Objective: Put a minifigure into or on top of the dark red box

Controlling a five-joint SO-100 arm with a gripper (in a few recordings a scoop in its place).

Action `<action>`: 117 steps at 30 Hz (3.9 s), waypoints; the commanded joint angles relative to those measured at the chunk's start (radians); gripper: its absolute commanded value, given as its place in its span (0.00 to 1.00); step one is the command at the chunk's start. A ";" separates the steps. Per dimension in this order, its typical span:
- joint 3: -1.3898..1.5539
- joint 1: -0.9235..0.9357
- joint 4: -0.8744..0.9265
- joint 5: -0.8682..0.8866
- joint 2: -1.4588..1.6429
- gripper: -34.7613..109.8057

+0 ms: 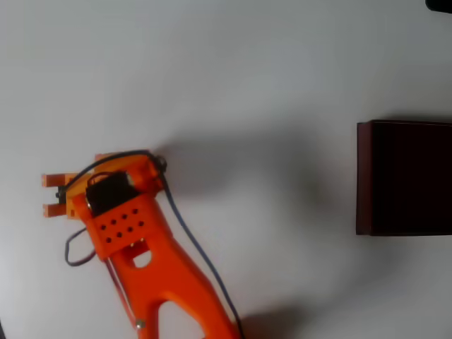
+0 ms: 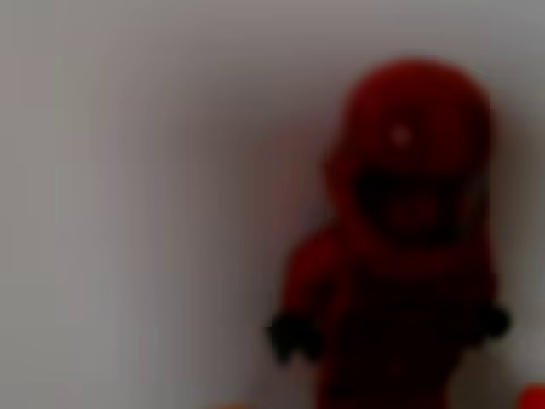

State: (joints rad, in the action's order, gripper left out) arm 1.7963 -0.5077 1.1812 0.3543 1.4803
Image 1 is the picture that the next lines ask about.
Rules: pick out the orange camera mount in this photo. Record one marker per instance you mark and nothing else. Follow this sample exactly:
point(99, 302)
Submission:
point(53, 181)

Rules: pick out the small black camera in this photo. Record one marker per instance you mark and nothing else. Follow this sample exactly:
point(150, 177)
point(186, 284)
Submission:
point(61, 195)

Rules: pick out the black object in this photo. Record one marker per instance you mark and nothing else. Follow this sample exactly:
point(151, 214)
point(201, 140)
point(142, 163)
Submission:
point(439, 5)

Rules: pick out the dark red open box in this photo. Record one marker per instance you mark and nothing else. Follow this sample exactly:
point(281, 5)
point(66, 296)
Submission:
point(409, 180)

